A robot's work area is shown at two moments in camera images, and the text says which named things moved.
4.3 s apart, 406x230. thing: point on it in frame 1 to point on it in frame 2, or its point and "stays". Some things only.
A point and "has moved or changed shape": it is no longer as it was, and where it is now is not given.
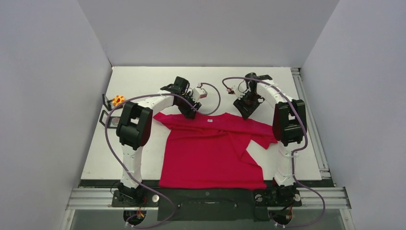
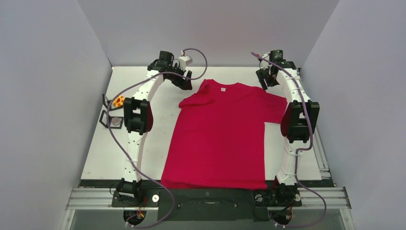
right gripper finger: (240, 104) to (260, 74)
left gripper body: (189, 98) to (177, 71)
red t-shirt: (209, 151) has moved or changed shape
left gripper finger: (187, 110) to (179, 82)
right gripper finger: (254, 104) to (272, 81)
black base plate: (178, 204) stays
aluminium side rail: (320, 155) stays
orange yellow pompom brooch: (118, 100) stays
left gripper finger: (193, 111) to (188, 86)
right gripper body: (244, 106) to (265, 76)
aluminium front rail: (337, 199) stays
